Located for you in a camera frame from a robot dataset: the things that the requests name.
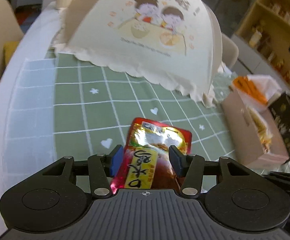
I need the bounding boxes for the cream printed food cover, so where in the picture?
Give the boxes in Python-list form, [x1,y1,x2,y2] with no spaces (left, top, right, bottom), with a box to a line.
[51,0,223,108]

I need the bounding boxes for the yellow seat cushion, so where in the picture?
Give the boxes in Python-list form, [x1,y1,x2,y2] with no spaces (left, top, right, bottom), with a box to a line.
[3,41,23,66]

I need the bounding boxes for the wooden shelf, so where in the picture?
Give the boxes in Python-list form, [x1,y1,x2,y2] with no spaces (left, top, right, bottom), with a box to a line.
[235,0,290,86]

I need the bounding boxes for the white plastic bag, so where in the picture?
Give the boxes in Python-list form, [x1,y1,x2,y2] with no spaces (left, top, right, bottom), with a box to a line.
[247,74,283,106]

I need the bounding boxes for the golden snack packets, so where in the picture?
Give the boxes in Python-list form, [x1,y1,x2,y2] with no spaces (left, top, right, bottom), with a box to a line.
[247,105,273,153]

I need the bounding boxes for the pink cardboard box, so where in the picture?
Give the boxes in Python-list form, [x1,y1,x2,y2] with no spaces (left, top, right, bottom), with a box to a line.
[221,87,290,167]

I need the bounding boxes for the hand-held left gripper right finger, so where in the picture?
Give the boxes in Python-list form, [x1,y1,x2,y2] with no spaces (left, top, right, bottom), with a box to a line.
[169,145,251,197]

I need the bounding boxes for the red snack packet yellow label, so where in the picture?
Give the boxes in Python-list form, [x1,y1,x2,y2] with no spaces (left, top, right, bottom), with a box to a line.
[110,117,193,194]

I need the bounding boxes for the black printed box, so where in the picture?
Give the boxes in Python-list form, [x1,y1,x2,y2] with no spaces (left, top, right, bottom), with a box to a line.
[267,92,290,165]

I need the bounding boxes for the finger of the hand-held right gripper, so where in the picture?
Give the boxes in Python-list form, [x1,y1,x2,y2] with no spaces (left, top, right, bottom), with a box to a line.
[262,171,290,190]

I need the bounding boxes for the green checked tablecloth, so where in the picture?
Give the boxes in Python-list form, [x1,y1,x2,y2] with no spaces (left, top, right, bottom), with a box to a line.
[4,52,240,195]

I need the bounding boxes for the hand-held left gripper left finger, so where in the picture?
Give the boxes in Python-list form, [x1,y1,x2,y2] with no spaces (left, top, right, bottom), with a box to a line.
[42,144,124,198]

